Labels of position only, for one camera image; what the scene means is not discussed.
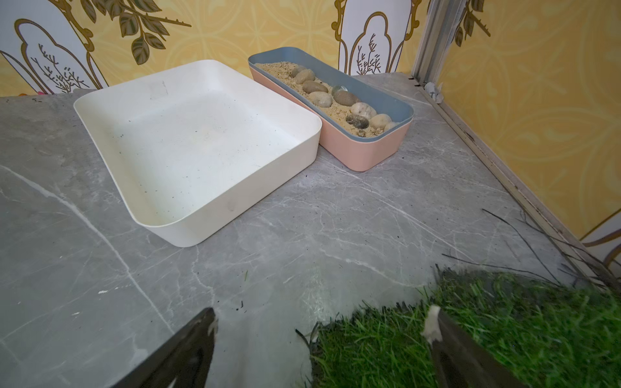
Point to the white plastic storage box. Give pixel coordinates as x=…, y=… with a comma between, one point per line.
x=192, y=148

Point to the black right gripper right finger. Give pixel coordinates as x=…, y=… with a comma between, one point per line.
x=458, y=360

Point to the green artificial grass mat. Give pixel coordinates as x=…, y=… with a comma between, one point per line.
x=546, y=335

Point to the pink blue sand tray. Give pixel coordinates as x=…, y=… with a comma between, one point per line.
x=356, y=153

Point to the beige pebble in tray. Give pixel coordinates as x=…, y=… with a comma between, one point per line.
x=321, y=99

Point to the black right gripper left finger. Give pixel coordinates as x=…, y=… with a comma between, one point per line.
x=183, y=361

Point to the grey pebble in tray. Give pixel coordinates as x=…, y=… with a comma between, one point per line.
x=345, y=98

